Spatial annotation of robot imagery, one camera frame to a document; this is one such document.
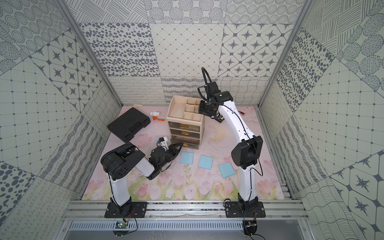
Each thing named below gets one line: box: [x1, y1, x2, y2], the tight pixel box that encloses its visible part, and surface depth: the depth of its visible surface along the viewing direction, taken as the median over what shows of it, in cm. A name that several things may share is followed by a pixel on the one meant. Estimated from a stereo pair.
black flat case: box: [107, 107, 151, 143], surface depth 106 cm
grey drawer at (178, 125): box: [168, 121, 201, 133], surface depth 86 cm
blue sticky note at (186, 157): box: [180, 151, 194, 165], surface depth 94 cm
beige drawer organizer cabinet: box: [166, 95, 205, 145], surface depth 86 cm
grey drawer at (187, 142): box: [170, 135, 200, 150], surface depth 99 cm
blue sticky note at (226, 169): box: [218, 162, 236, 178], surface depth 90 cm
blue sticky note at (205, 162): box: [198, 155, 213, 170], surface depth 92 cm
